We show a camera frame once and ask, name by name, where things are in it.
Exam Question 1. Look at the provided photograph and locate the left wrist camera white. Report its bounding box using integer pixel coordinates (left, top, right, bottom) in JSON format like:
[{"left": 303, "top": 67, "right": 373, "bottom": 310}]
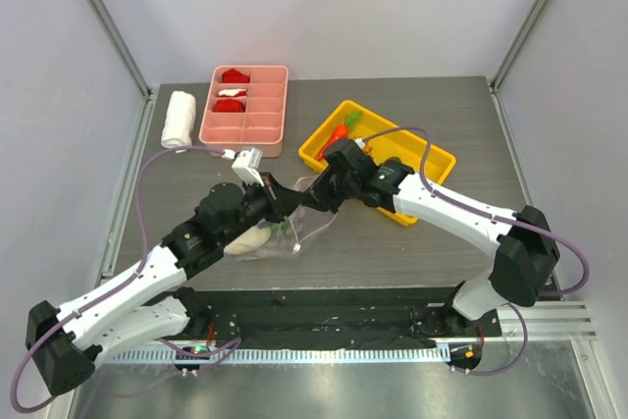
[{"left": 222, "top": 146, "right": 264, "bottom": 185}]

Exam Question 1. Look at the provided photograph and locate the red fake food lower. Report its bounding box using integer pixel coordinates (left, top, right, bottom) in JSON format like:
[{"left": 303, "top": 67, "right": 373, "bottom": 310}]
[{"left": 213, "top": 98, "right": 246, "bottom": 113}]

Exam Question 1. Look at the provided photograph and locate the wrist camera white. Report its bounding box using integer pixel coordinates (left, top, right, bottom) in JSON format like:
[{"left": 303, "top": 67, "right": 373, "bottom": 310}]
[
  {"left": 222, "top": 146, "right": 264, "bottom": 185},
  {"left": 354, "top": 138, "right": 371, "bottom": 153}
]

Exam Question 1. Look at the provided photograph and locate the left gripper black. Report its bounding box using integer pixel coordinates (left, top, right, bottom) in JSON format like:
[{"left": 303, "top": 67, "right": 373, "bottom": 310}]
[{"left": 219, "top": 172, "right": 305, "bottom": 246}]

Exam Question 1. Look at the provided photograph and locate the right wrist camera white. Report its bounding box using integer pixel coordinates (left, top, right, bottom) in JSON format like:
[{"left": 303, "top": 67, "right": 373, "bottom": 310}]
[{"left": 354, "top": 138, "right": 371, "bottom": 153}]

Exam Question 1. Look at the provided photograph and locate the rolled white towel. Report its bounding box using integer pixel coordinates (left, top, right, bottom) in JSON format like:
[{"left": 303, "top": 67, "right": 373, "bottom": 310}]
[{"left": 161, "top": 90, "right": 196, "bottom": 149}]

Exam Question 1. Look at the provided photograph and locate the fake white radish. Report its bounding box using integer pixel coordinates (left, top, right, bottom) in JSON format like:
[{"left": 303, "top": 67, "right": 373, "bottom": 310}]
[{"left": 224, "top": 226, "right": 272, "bottom": 256}]

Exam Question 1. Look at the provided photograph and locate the red fake food top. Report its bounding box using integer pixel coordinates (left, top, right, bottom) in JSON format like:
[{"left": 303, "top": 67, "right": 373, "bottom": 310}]
[{"left": 222, "top": 68, "right": 250, "bottom": 84}]

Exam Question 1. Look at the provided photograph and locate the pink divided organizer tray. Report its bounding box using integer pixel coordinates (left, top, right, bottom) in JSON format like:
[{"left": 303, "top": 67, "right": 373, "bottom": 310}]
[{"left": 198, "top": 65, "right": 288, "bottom": 158}]

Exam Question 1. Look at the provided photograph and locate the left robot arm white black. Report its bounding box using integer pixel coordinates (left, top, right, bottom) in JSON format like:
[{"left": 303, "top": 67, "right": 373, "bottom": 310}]
[{"left": 26, "top": 173, "right": 313, "bottom": 395}]

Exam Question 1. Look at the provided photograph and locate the fake carrot orange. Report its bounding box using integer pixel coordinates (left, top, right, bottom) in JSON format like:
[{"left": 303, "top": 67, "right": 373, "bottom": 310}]
[{"left": 315, "top": 111, "right": 362, "bottom": 161}]

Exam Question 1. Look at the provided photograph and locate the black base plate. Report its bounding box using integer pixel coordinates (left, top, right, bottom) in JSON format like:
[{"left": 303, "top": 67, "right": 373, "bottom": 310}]
[{"left": 198, "top": 288, "right": 501, "bottom": 350}]

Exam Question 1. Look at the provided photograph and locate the clear zip top bag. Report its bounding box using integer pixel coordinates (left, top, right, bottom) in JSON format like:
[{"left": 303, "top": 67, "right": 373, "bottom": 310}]
[{"left": 229, "top": 206, "right": 337, "bottom": 260}]

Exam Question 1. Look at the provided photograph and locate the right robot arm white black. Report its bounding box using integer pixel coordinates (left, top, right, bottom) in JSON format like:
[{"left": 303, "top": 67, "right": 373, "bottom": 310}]
[{"left": 303, "top": 138, "right": 560, "bottom": 336}]

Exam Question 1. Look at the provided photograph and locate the white slotted cable duct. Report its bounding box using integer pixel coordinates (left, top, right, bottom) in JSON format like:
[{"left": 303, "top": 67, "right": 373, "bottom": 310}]
[{"left": 108, "top": 343, "right": 450, "bottom": 366}]

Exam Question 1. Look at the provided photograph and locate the white red fake food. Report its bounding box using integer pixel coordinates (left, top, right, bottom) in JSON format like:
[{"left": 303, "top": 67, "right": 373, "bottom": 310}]
[{"left": 217, "top": 88, "right": 247, "bottom": 98}]

